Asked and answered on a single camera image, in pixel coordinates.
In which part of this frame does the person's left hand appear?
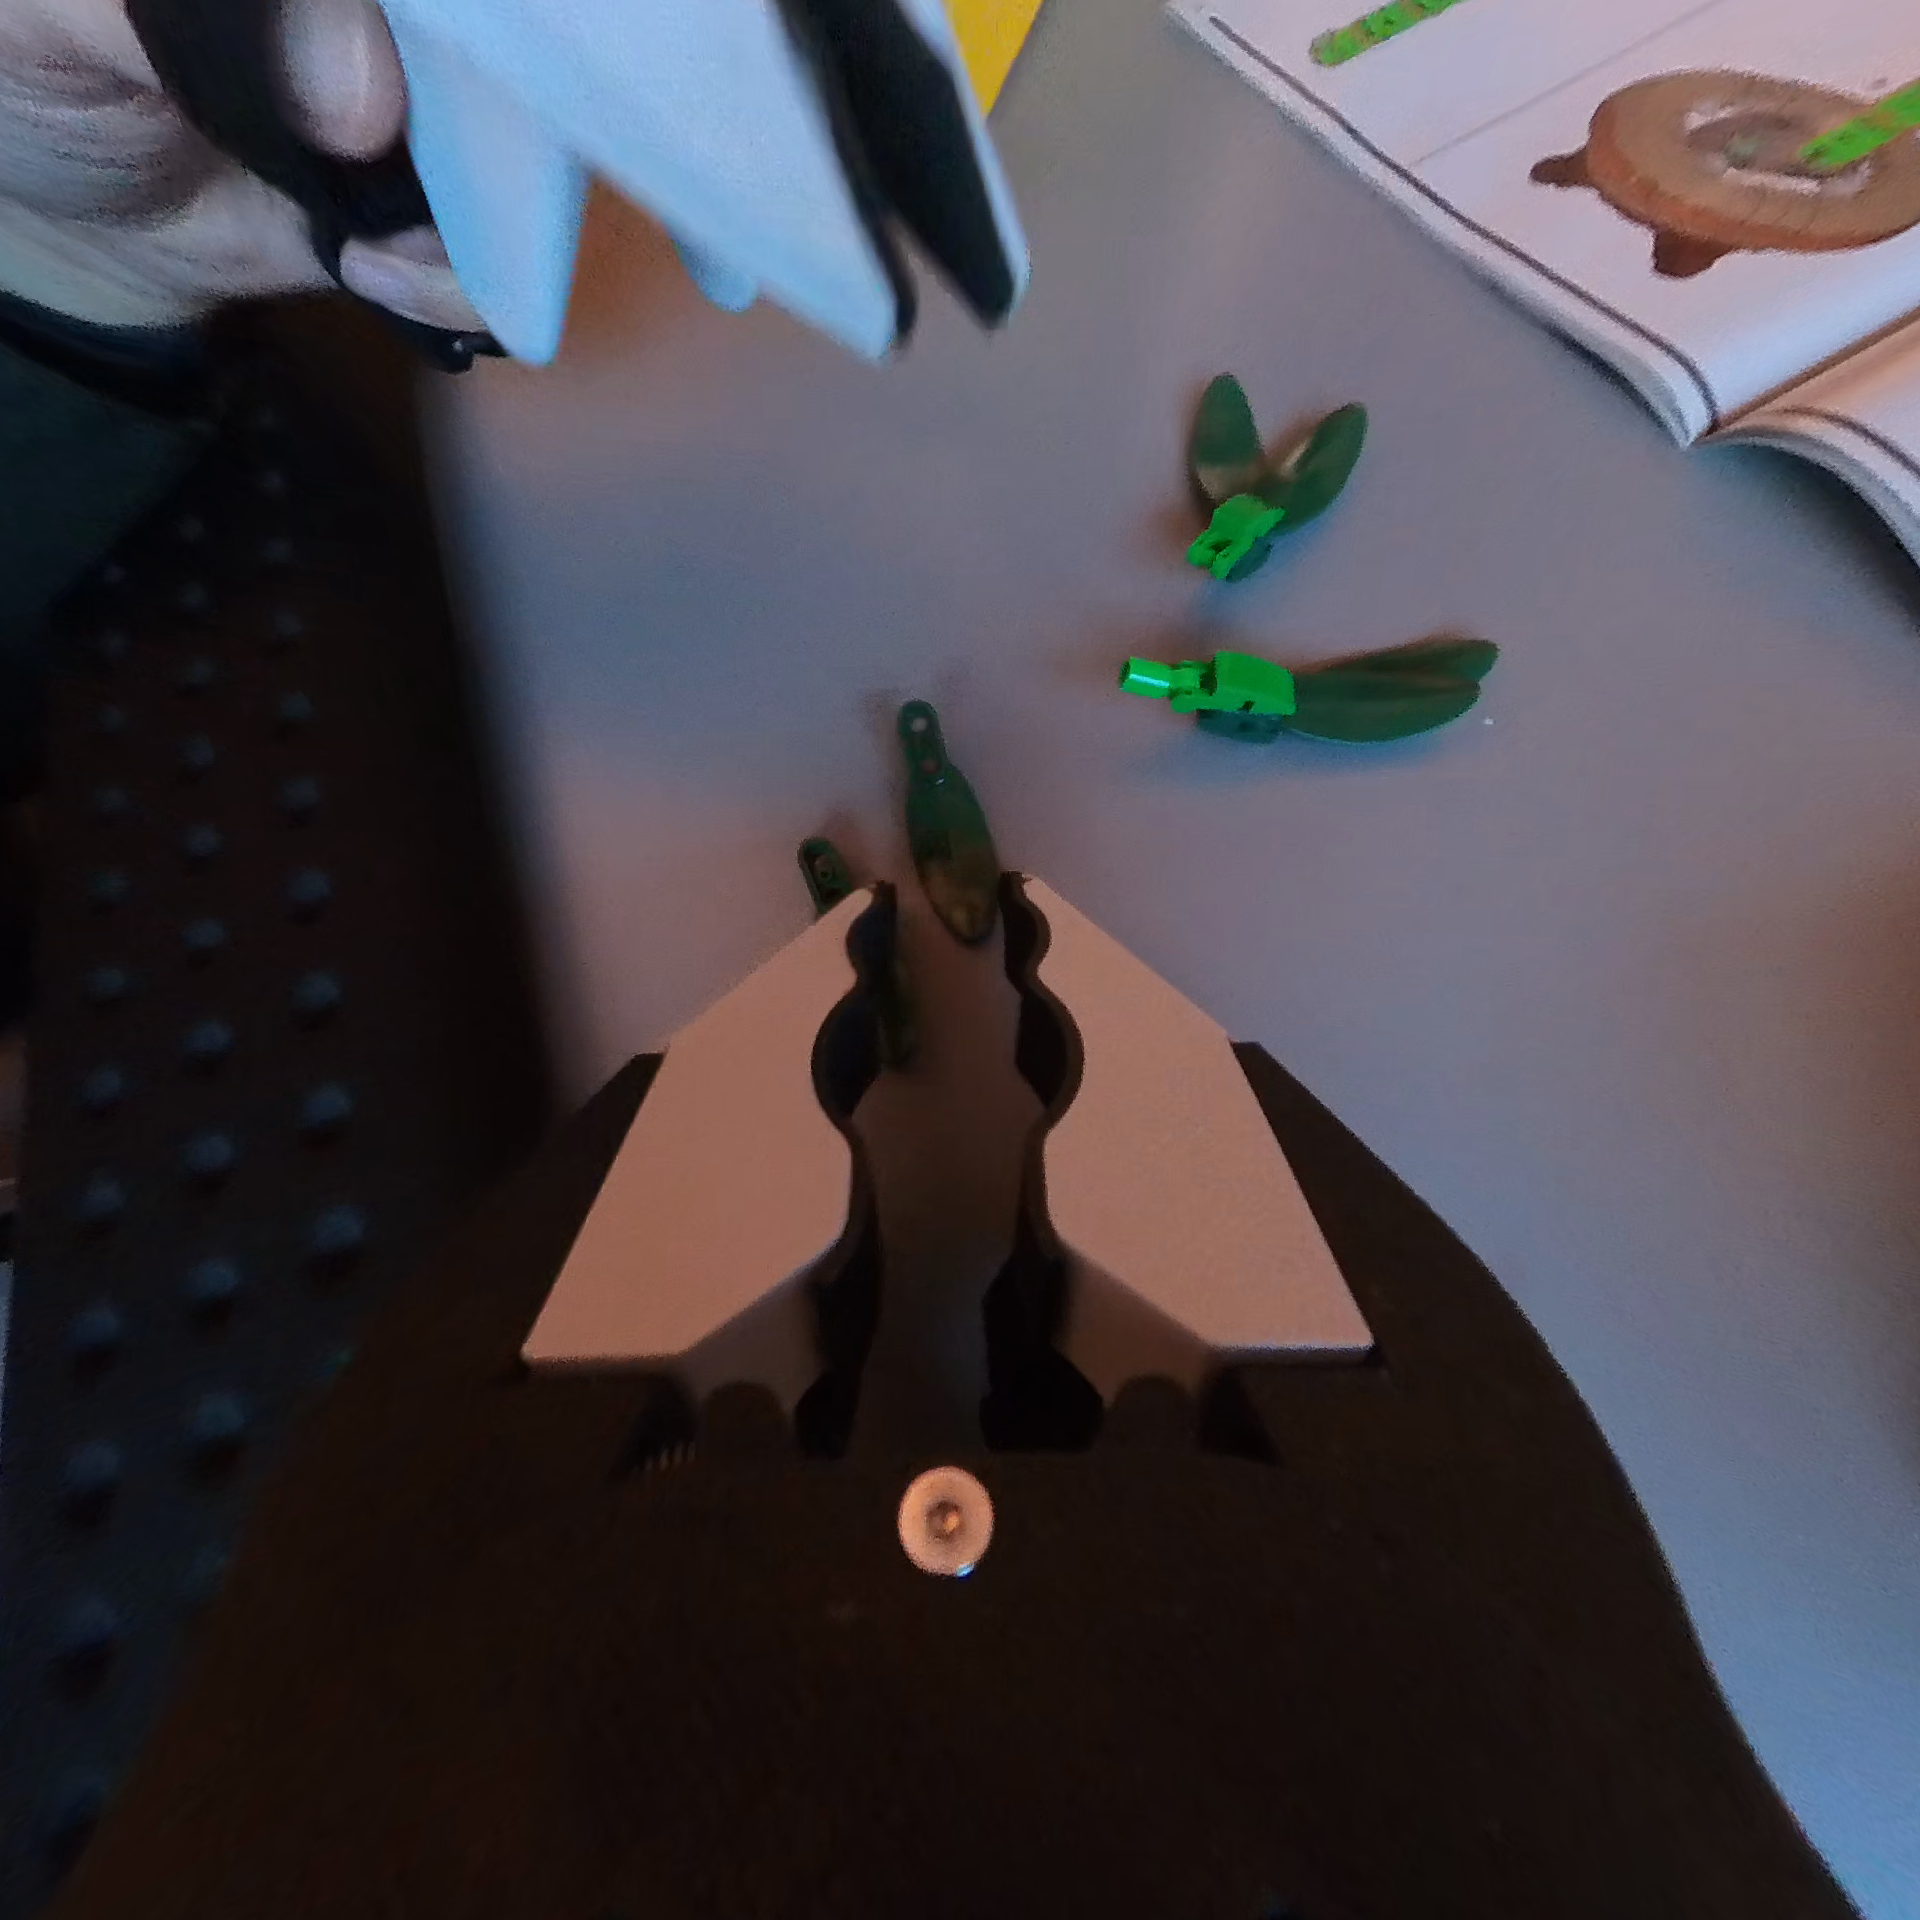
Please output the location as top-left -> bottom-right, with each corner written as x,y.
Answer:
0,0 -> 499,336

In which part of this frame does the dark green double leaf assembly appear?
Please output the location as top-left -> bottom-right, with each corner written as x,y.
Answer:
1116,636 -> 1503,751
1182,370 -> 1372,584

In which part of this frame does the black perforated chair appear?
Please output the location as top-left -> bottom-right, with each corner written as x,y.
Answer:
0,300 -> 551,1920

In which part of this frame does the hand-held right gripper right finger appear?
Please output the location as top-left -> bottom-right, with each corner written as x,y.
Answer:
983,873 -> 1378,1450

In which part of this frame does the open instruction booklet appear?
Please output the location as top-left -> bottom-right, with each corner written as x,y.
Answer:
1164,0 -> 1920,570

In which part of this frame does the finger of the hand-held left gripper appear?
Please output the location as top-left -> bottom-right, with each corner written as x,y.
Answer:
585,0 -> 915,366
793,0 -> 1034,336

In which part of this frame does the grey desk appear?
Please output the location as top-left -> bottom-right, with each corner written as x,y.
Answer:
405,0 -> 1920,1920

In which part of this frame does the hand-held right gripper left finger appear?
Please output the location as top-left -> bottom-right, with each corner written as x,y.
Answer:
520,884 -> 902,1454

